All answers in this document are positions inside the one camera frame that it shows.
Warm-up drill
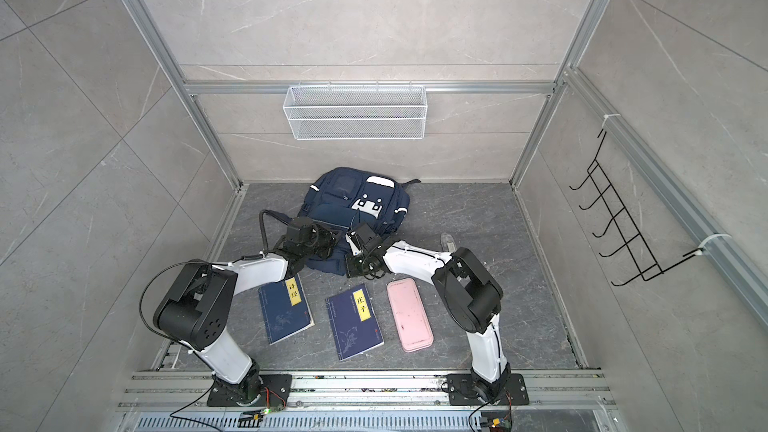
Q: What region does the navy blue student backpack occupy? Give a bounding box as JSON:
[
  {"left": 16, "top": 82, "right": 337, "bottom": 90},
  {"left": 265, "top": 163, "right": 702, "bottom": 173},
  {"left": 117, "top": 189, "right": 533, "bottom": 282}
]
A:
[{"left": 298, "top": 167, "right": 417, "bottom": 238}]

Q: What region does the purple book yellow label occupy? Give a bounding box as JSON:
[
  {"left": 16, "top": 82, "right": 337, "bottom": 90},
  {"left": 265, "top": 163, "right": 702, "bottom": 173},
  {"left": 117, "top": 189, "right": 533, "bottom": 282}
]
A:
[{"left": 325, "top": 284, "right": 384, "bottom": 361}]

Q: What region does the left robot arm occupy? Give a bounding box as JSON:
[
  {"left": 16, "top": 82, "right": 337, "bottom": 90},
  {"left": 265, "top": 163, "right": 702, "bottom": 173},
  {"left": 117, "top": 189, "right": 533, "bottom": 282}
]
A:
[{"left": 144, "top": 209, "right": 340, "bottom": 406}]

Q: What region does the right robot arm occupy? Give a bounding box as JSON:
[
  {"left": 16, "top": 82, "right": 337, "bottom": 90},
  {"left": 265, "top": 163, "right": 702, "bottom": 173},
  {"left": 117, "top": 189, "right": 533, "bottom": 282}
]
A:
[{"left": 345, "top": 224, "right": 511, "bottom": 403}]

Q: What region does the blue book yellow label left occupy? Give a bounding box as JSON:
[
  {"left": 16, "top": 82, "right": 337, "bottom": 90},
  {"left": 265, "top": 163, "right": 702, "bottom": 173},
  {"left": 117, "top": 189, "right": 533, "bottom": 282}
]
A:
[{"left": 258, "top": 276, "right": 314, "bottom": 345}]

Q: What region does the small clear plastic object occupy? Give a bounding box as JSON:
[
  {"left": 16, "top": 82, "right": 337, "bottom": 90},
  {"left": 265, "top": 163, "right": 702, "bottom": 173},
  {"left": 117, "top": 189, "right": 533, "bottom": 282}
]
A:
[{"left": 440, "top": 233, "right": 457, "bottom": 253}]

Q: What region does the pink pencil case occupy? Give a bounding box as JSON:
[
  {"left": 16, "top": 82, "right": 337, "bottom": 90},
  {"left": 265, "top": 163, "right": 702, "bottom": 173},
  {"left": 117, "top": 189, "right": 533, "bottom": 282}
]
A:
[{"left": 387, "top": 278, "right": 434, "bottom": 353}]

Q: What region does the white wire mesh basket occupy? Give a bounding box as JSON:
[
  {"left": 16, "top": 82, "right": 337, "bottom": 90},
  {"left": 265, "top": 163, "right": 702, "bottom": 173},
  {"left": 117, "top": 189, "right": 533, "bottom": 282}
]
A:
[{"left": 283, "top": 84, "right": 428, "bottom": 141}]

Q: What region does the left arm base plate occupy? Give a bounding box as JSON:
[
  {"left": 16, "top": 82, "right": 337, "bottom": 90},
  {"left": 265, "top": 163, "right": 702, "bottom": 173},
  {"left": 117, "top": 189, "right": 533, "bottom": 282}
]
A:
[{"left": 206, "top": 374, "right": 293, "bottom": 408}]

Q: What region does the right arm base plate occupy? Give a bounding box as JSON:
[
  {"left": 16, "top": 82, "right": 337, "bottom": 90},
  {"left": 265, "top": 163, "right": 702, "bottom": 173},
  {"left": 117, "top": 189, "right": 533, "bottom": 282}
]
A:
[{"left": 440, "top": 374, "right": 530, "bottom": 406}]

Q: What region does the aluminium front rail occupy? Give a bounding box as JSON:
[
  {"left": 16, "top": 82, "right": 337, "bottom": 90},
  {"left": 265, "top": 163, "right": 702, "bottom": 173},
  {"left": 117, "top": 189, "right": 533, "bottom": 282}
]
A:
[{"left": 116, "top": 370, "right": 626, "bottom": 431}]

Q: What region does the black wire hook rack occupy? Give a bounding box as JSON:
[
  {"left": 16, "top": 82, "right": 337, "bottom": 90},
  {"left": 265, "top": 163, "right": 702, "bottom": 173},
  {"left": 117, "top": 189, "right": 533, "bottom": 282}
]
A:
[{"left": 568, "top": 129, "right": 705, "bottom": 287}]

